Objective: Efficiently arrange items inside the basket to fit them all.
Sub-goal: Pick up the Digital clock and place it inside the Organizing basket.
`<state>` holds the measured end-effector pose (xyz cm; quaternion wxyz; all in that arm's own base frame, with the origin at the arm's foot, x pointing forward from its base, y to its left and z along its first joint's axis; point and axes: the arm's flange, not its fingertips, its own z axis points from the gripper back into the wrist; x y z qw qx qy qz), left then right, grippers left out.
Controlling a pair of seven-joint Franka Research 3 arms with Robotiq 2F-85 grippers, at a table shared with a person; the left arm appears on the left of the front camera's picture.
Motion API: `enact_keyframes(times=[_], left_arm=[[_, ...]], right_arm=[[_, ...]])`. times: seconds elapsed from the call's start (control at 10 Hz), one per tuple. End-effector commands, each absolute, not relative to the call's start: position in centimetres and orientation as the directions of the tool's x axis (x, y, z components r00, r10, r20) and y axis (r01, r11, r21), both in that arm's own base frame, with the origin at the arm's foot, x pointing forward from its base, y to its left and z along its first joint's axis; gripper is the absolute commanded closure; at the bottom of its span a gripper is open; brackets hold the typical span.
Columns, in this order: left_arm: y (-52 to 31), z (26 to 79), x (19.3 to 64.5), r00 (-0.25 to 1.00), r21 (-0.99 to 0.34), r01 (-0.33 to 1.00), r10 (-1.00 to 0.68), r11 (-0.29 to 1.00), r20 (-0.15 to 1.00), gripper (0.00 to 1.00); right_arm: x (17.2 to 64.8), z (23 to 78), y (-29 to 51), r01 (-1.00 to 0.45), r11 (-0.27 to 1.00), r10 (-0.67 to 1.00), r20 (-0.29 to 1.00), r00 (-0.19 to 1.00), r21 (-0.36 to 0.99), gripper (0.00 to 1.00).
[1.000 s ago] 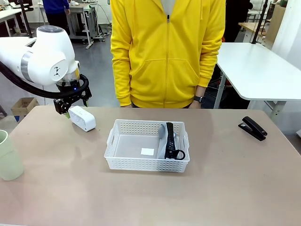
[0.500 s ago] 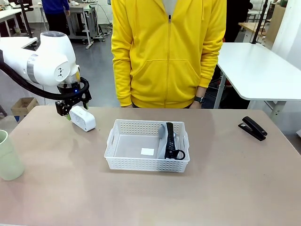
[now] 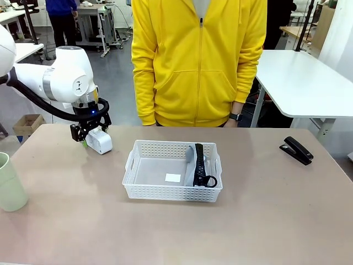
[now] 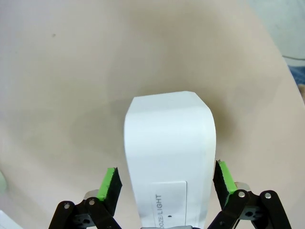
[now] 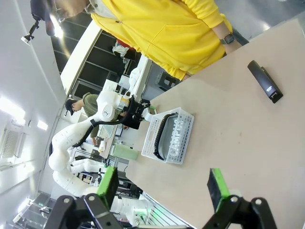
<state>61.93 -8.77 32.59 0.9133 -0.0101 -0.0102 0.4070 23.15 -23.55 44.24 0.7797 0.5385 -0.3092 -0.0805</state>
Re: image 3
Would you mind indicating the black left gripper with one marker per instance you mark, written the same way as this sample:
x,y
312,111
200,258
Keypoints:
x,y
88,113

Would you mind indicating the white rounded box device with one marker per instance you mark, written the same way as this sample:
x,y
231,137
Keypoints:
x,y
99,142

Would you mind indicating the light green plastic cup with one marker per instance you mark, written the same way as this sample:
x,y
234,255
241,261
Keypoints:
x,y
8,182

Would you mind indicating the black stapler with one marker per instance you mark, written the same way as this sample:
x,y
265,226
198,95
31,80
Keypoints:
x,y
296,150

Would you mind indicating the person's right forearm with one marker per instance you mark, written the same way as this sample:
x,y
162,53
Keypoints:
x,y
143,102

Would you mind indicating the person's left forearm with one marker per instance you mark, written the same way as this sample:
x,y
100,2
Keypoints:
x,y
245,82

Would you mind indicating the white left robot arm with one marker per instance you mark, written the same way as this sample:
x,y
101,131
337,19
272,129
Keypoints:
x,y
63,74

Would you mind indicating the white perforated plastic basket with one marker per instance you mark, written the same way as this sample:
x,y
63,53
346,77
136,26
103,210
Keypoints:
x,y
154,191

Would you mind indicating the person's left hand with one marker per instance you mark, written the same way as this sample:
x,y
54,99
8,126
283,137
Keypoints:
x,y
232,124

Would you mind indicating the small cardboard box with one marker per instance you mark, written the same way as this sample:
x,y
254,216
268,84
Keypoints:
x,y
29,124

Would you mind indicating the white paper label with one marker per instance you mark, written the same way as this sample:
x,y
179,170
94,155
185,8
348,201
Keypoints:
x,y
173,178

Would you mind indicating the grey cloth item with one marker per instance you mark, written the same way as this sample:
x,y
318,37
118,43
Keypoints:
x,y
189,154

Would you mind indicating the white desk with leg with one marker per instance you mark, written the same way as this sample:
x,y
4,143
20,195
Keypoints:
x,y
24,51

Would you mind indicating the person in blue top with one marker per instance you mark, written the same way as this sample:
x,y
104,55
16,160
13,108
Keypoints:
x,y
62,19

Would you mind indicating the person in yellow hoodie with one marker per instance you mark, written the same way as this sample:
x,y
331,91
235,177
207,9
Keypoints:
x,y
193,69

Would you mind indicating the black stand pole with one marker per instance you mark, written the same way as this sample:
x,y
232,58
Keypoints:
x,y
31,25
304,25

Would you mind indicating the dark wrist watch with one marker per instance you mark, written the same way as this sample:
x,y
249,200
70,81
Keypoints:
x,y
236,116

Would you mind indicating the person in black clothes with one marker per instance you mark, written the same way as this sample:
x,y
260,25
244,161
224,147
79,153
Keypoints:
x,y
275,25

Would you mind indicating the large white table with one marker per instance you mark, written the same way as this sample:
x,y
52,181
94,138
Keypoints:
x,y
300,80

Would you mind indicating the wooden top table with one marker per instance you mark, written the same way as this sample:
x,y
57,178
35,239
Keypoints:
x,y
295,31

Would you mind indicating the tall cardboard panel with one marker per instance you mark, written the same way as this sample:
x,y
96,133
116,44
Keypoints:
x,y
322,27

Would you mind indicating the grey metal frame desk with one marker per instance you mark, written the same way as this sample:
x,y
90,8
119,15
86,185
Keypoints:
x,y
99,25

